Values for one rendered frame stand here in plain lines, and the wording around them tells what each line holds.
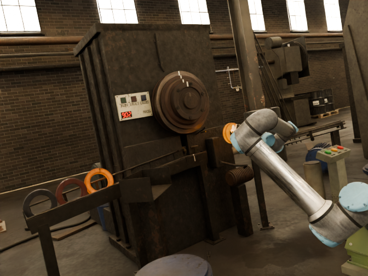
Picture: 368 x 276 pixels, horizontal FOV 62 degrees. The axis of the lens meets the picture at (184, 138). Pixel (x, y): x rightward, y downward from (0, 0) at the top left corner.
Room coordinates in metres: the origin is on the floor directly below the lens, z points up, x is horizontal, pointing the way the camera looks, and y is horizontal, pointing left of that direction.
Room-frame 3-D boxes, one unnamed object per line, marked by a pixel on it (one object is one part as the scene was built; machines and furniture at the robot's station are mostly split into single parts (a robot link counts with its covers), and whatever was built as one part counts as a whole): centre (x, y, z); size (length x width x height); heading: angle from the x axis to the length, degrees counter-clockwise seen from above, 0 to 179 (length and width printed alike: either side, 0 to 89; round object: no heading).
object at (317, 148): (3.87, -1.72, 0.17); 0.57 x 0.31 x 0.34; 142
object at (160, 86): (2.32, -0.03, 1.11); 0.47 x 0.06 x 0.47; 122
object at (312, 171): (2.17, -0.88, 0.26); 0.12 x 0.12 x 0.52
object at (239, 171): (2.38, -0.38, 0.27); 0.22 x 0.13 x 0.53; 122
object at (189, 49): (2.69, 0.20, 0.88); 1.08 x 0.73 x 1.76; 122
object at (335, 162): (2.06, -1.00, 0.31); 0.24 x 0.16 x 0.62; 122
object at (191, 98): (2.24, -0.08, 1.11); 0.28 x 0.06 x 0.28; 122
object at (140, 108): (2.23, 0.31, 1.15); 0.26 x 0.02 x 0.18; 122
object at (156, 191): (1.81, 0.27, 0.36); 0.26 x 0.20 x 0.72; 157
